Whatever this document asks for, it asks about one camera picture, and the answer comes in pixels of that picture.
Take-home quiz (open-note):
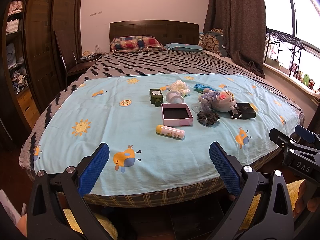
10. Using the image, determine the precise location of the dark knitted scrunchie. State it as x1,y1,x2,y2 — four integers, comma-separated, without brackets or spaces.
197,111,220,126

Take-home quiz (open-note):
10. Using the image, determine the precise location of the pink square box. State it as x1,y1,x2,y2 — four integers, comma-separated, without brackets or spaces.
161,103,193,127

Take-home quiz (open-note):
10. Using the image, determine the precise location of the green plush toy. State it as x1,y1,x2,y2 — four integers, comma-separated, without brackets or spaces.
302,74,310,87

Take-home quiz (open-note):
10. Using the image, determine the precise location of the brown patterned cushion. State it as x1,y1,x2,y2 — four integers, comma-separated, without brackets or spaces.
199,28,228,57

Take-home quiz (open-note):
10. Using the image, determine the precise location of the dark green bottle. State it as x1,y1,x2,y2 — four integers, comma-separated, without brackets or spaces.
149,88,163,107

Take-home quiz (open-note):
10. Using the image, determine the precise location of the plaid pillow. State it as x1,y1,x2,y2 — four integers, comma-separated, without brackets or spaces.
110,35,165,53

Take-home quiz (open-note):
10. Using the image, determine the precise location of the black flat box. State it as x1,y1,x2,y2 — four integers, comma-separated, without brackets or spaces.
229,102,257,120

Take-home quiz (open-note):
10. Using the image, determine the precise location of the grey plush toy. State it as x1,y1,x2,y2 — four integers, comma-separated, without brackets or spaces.
198,89,236,113

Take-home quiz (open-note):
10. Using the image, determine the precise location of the teal pillow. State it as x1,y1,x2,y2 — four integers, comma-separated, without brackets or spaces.
165,43,203,52

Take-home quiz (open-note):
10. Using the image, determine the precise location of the brown curtain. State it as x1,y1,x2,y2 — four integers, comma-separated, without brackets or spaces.
203,0,266,78

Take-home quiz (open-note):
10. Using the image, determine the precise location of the wooden bedside table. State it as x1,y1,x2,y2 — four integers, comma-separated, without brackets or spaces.
65,54,103,79

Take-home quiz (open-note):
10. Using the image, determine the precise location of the dark wooden headboard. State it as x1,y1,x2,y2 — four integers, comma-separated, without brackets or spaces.
109,20,200,46

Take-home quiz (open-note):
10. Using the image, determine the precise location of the light blue cartoon sheet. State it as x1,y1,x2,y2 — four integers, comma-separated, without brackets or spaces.
34,74,300,196

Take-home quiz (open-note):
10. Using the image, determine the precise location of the black patterned grey blanket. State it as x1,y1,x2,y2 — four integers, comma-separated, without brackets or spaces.
19,50,305,178

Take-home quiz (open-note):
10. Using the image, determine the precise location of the blue wet wipes packet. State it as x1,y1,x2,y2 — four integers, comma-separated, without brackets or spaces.
194,83,215,94

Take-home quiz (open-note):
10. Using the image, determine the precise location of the right hand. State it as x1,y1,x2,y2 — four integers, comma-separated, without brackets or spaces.
292,179,320,218

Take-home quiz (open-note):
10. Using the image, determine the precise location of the yellow white lip balm tube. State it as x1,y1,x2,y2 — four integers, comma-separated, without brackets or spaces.
156,125,185,139

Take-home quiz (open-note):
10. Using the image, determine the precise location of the dark wooden wardrobe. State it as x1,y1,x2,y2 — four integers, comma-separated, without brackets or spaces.
1,0,82,144

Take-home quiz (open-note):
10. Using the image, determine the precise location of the black metal rack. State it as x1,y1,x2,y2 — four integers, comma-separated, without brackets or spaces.
264,28,305,77

